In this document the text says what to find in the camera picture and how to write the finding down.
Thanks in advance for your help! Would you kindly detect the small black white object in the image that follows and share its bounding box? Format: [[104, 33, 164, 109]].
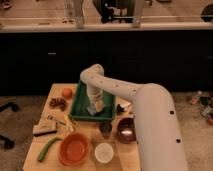
[[116, 102, 131, 113]]

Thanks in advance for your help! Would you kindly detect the orange fruit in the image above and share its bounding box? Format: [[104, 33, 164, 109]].
[[62, 88, 73, 99]]

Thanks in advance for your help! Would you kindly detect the yellow sponge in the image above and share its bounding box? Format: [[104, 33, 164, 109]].
[[95, 101, 104, 113]]

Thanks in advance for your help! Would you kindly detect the black chair base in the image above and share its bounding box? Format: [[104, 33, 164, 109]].
[[0, 101, 20, 150]]

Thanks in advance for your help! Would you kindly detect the green cucumber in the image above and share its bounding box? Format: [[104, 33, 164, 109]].
[[37, 137, 62, 162]]

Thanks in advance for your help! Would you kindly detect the green tray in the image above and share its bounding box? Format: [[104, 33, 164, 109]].
[[70, 81, 116, 122]]

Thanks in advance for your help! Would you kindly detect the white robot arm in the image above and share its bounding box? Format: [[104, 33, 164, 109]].
[[80, 64, 189, 171]]

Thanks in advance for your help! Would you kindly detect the orange bowl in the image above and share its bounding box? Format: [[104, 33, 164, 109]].
[[58, 132, 90, 166]]

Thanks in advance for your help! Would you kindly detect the white round container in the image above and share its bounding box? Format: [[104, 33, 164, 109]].
[[94, 143, 114, 164]]

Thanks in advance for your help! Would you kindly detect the black cabinet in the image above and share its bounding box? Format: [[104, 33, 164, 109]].
[[0, 30, 213, 96]]

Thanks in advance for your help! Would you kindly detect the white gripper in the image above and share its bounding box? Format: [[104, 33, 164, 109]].
[[87, 86, 103, 107]]

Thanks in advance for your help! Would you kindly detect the dark small cup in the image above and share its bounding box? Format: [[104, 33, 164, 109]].
[[99, 122, 112, 138]]

